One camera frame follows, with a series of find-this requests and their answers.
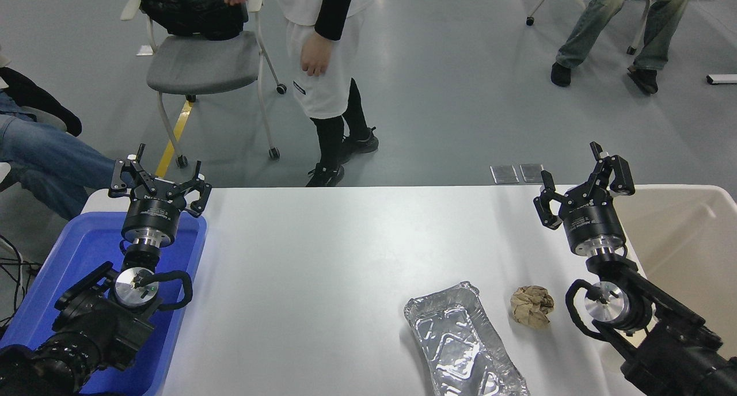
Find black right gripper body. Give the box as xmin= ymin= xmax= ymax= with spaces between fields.
xmin=560 ymin=205 xmax=627 ymax=252

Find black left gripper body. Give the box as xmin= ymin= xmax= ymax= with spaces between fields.
xmin=122 ymin=196 xmax=185 ymax=239

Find person's left hand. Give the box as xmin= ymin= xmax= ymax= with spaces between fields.
xmin=301 ymin=31 xmax=335 ymax=77

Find blue plastic tray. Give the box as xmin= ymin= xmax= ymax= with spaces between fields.
xmin=0 ymin=212 xmax=208 ymax=396

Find large pale bin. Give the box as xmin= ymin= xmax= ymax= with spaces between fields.
xmin=611 ymin=184 xmax=737 ymax=359

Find crumpled tan paper ball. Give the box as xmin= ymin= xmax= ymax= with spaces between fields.
xmin=510 ymin=285 xmax=555 ymax=330

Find person in blue jeans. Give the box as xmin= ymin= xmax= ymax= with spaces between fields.
xmin=0 ymin=39 xmax=130 ymax=221

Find grey seat wheeled chair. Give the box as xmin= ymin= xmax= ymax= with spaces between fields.
xmin=120 ymin=0 xmax=287 ymax=169

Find silver foil tray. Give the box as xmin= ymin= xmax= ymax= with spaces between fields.
xmin=404 ymin=281 xmax=530 ymax=396

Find person in white outfit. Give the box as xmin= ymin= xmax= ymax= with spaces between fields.
xmin=223 ymin=0 xmax=379 ymax=188

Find person in faded jeans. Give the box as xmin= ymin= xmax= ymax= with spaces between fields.
xmin=550 ymin=0 xmax=692 ymax=96

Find black jacket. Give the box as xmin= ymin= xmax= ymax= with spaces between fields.
xmin=130 ymin=0 xmax=245 ymax=41

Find black floor cables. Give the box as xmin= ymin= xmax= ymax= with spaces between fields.
xmin=0 ymin=235 xmax=41 ymax=328

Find white frame wheeled chair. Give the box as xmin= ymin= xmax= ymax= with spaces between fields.
xmin=526 ymin=0 xmax=654 ymax=55

